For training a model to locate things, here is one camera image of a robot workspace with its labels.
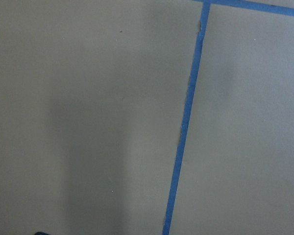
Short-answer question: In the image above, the black mouse pad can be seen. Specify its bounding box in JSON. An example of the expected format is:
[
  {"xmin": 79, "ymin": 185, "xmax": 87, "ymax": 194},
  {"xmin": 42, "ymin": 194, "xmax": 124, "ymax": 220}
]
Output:
[{"xmin": 34, "ymin": 232, "xmax": 49, "ymax": 235}]

